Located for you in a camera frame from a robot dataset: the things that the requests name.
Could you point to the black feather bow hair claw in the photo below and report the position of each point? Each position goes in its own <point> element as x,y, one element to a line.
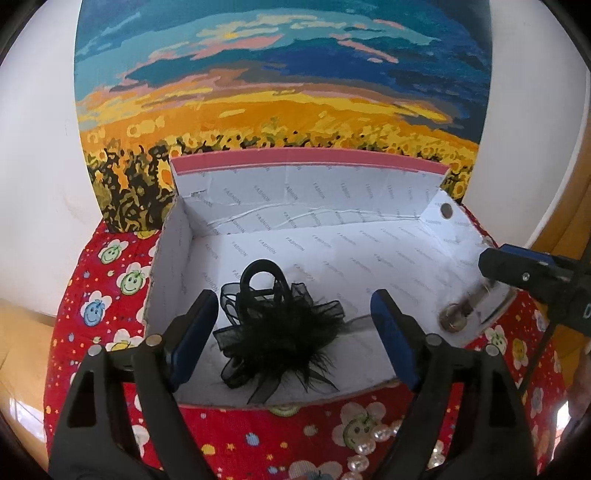
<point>275,330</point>

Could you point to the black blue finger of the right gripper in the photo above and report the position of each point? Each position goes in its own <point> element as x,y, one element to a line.
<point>543,276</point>

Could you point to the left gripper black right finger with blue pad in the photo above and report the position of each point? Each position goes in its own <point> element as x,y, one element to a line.
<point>491,440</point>

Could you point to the pink cardboard box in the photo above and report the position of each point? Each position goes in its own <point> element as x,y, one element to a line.
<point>346,224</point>

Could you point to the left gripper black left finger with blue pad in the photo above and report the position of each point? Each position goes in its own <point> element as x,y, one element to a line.
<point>94,438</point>

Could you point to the sunflower field sunset painting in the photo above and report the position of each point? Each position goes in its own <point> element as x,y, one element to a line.
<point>156,80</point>

